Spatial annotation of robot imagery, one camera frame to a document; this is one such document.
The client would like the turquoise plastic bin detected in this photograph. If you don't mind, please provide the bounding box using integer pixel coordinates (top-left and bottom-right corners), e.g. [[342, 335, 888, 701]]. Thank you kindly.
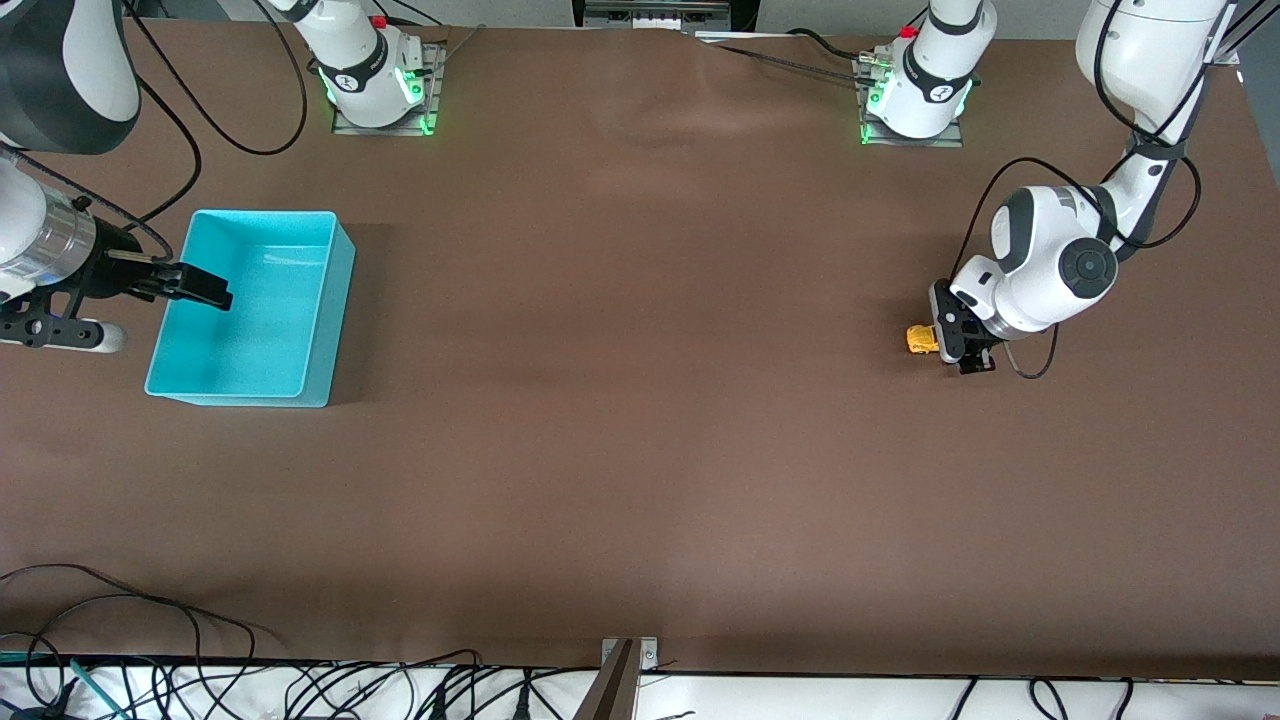
[[144, 208, 357, 409]]

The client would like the brown table cover sheet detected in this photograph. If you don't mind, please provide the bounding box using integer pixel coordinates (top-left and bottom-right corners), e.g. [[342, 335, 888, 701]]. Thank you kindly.
[[0, 18, 1280, 679]]

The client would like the white table edge ledge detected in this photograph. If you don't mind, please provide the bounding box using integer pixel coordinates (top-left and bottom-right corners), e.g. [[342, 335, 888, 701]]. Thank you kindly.
[[0, 660, 1280, 720]]

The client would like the grey metal power strip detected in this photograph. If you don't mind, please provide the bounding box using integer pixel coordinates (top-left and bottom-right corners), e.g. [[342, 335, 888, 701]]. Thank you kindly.
[[572, 0, 758, 33]]

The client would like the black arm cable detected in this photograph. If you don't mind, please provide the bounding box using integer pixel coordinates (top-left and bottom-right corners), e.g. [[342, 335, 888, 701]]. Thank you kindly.
[[125, 0, 309, 157], [20, 75, 206, 261], [960, 0, 1203, 381]]

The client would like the thin dark cable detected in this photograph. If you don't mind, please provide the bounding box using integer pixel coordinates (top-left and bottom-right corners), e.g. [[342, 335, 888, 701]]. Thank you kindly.
[[0, 563, 286, 641]]

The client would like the black looped cable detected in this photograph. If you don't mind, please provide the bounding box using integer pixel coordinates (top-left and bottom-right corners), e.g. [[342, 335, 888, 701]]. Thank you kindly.
[[280, 648, 601, 720], [0, 595, 261, 720]]

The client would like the black base cable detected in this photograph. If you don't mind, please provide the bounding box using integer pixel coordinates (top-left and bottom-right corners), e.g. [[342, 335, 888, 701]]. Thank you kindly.
[[785, 27, 876, 63]]

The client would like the aluminium frame profile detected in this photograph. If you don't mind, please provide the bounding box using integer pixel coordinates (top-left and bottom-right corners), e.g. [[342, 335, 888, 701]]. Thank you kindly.
[[1205, 0, 1280, 67]]

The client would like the teal cable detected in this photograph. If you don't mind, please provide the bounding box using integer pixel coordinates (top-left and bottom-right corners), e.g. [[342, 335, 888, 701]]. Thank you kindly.
[[0, 652, 131, 720]]

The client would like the grey metal bracket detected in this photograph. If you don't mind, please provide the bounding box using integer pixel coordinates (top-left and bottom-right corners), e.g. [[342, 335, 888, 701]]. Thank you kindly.
[[598, 636, 661, 720]]

